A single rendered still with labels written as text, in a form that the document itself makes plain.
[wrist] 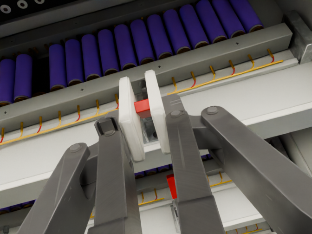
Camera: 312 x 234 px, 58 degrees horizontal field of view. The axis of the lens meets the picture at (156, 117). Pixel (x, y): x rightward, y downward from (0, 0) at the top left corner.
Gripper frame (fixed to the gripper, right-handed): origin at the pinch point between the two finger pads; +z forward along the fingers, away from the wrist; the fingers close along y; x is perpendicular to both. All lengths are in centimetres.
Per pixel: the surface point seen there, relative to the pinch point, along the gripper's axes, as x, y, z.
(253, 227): -42.2, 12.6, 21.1
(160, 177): -19.7, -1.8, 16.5
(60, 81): -0.2, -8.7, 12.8
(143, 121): -3.8, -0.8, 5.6
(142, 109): 0.0, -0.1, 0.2
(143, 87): -1.9, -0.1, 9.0
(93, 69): 0.1, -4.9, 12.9
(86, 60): 0.8, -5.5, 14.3
